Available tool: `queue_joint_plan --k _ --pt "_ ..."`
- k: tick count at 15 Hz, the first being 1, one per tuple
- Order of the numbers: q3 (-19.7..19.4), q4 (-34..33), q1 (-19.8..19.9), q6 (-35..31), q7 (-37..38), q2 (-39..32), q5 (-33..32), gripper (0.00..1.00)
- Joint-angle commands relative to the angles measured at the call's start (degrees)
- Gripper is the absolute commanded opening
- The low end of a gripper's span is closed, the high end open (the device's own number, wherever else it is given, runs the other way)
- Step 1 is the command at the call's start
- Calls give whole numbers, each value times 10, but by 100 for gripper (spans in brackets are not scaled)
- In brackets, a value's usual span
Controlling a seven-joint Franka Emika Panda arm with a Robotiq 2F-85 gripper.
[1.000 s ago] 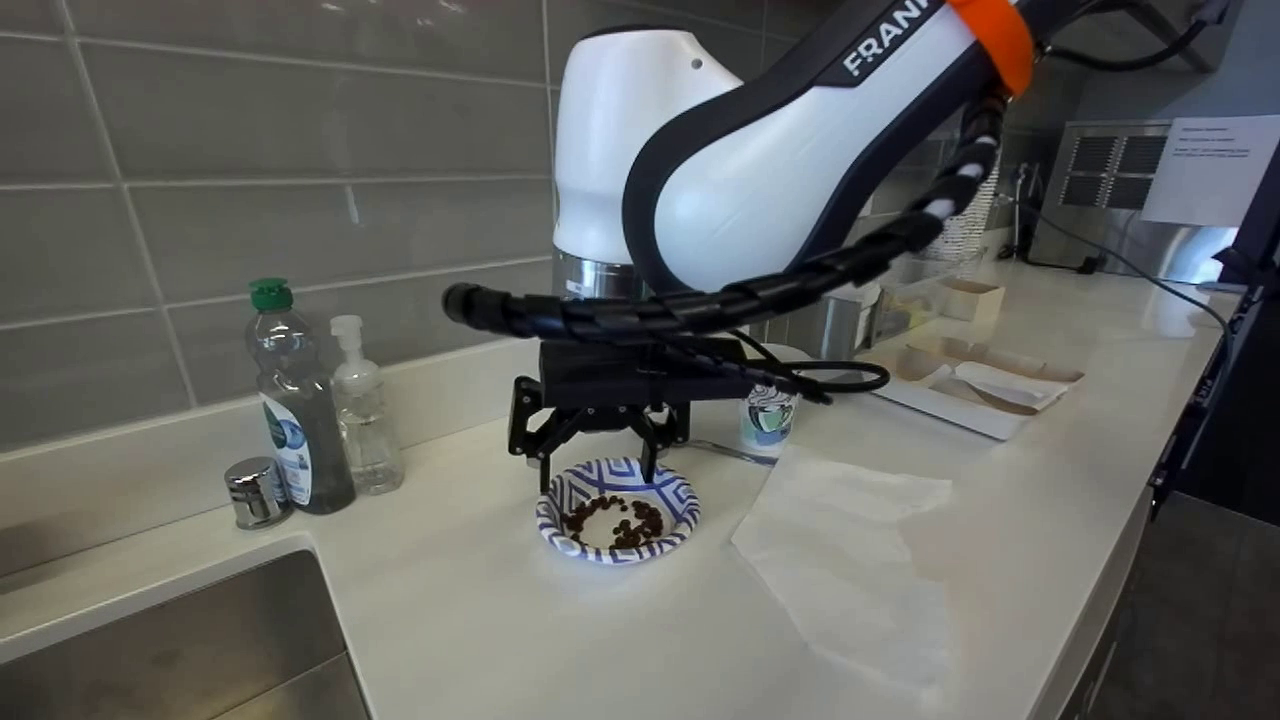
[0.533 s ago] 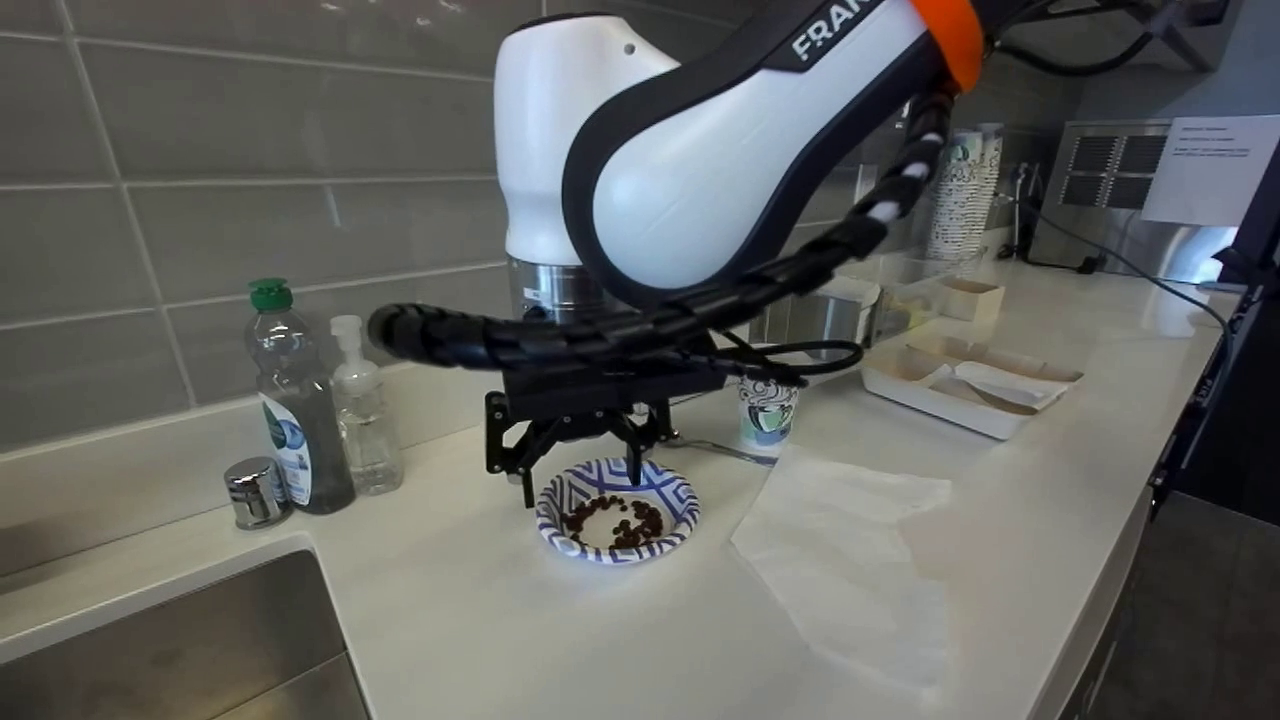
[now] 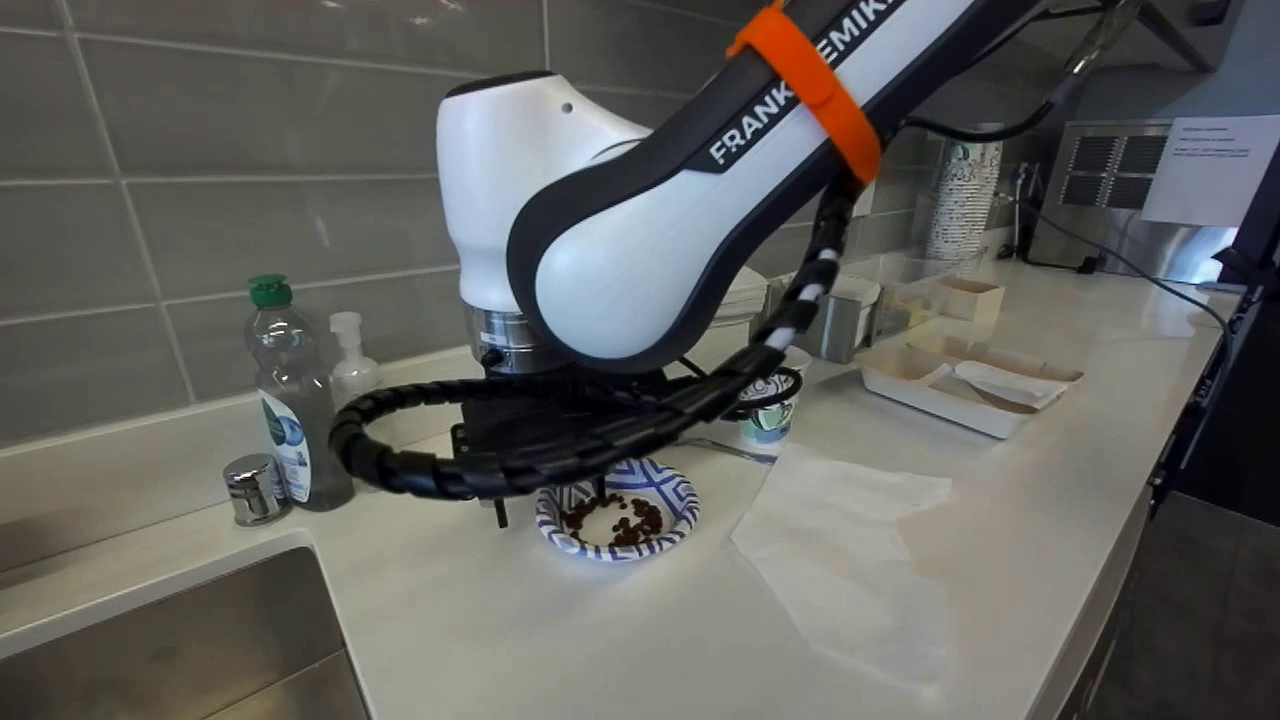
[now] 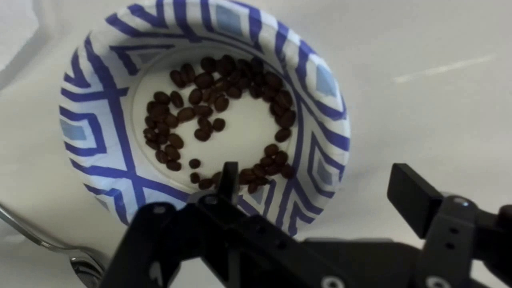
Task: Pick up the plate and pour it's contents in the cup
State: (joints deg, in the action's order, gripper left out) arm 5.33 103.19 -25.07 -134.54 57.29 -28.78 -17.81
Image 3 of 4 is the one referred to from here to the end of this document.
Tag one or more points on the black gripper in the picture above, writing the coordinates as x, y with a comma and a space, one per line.
535, 418

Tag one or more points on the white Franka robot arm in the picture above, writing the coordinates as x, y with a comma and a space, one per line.
625, 224

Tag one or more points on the small silver metal can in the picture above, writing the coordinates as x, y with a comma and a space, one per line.
255, 488

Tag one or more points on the brown coffee beans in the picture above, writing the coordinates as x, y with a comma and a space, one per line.
625, 520

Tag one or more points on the small cardboard box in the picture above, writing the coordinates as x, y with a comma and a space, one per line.
971, 297

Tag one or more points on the steel kitchen sink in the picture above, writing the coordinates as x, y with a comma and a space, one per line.
173, 653

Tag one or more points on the blue white patterned paper plate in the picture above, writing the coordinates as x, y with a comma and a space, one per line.
675, 502

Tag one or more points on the white paper napkin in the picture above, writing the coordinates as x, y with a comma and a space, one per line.
842, 544

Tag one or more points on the beige serving tray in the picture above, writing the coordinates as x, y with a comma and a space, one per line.
934, 384

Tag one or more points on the small glass cup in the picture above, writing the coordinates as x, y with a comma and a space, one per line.
766, 425

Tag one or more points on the clear bottle with green cap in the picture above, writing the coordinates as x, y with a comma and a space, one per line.
297, 402

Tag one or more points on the white paper sign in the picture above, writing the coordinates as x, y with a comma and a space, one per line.
1215, 166

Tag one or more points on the metal napkin holder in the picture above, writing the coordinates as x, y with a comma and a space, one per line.
845, 322

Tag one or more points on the stack of patterned paper cups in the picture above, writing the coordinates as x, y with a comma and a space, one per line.
963, 200

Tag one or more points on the small clear bottle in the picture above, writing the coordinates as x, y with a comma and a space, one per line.
354, 358

